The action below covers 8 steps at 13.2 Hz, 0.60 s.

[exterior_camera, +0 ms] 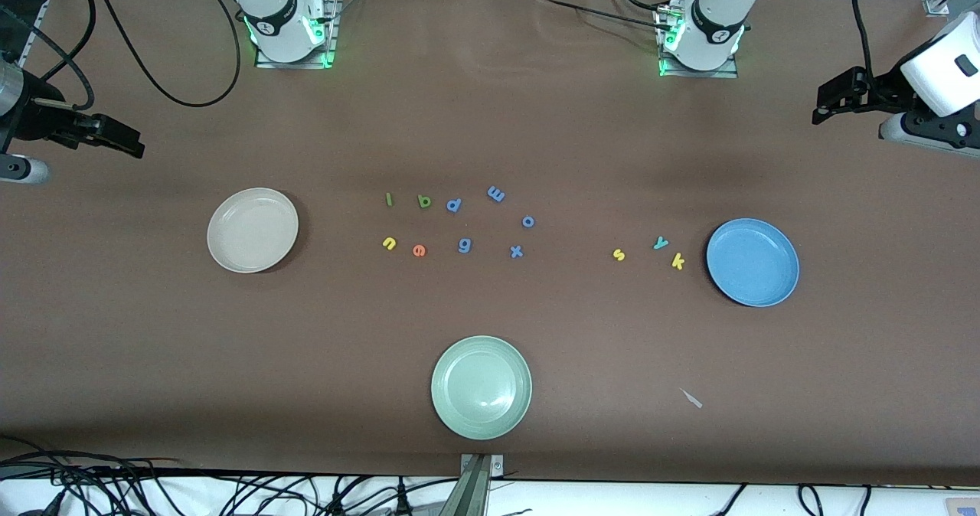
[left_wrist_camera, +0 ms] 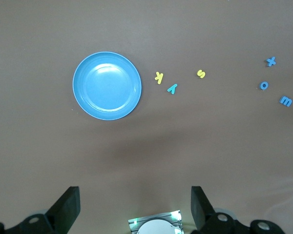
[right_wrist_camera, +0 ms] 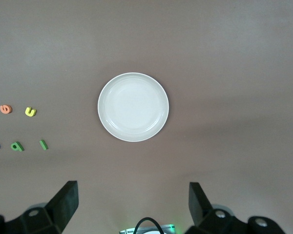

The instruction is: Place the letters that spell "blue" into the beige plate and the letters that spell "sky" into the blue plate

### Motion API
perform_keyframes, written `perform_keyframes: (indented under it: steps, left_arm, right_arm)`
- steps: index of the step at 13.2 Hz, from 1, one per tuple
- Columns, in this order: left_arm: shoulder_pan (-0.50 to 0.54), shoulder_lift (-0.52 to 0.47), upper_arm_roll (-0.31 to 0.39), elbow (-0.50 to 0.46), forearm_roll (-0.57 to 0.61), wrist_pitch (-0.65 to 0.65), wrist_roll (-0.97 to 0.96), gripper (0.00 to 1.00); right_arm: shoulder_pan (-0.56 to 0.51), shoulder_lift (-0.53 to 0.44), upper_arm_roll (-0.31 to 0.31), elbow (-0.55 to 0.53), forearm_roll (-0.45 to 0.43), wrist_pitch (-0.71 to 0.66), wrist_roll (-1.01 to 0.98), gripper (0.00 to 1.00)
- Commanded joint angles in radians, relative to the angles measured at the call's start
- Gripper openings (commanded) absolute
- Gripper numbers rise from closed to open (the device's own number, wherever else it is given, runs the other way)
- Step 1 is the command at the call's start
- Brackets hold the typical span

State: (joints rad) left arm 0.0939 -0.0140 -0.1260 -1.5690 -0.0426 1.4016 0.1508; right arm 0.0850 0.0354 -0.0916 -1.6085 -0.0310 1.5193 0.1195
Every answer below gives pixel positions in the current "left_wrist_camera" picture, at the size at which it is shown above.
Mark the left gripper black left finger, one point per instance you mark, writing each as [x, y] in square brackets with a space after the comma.
[63, 214]

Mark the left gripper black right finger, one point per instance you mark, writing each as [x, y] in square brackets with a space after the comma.
[202, 214]

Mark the teal letter y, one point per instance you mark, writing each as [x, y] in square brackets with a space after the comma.
[172, 88]

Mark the yellow letter s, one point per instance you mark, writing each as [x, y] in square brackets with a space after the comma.
[201, 73]

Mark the yellow letter k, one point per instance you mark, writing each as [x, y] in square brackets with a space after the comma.
[158, 77]

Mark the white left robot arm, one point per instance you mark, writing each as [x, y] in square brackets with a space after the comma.
[156, 228]

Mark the brown table cover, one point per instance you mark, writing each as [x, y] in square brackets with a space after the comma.
[210, 146]

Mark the blue plate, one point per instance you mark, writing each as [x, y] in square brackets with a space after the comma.
[107, 85]

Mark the blue letter m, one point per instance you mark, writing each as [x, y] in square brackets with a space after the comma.
[285, 101]

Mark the blue letter o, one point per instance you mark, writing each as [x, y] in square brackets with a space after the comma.
[261, 85]

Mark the blue letter x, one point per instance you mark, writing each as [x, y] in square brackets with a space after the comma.
[270, 61]

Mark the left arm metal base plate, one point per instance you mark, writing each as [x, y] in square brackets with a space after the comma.
[134, 223]

